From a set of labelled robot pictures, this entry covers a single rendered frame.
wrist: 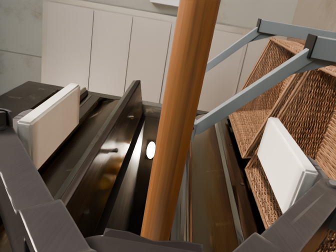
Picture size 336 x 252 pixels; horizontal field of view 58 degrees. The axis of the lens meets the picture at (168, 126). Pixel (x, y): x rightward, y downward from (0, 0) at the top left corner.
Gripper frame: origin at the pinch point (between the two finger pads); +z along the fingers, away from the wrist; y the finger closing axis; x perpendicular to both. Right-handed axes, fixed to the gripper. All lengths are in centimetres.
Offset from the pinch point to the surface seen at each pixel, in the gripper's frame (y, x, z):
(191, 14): 0.2, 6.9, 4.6
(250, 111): 47, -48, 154
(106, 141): -20, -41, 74
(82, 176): -20, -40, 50
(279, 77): 20.4, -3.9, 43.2
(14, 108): -76, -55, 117
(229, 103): 12.0, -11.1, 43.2
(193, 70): 1.0, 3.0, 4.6
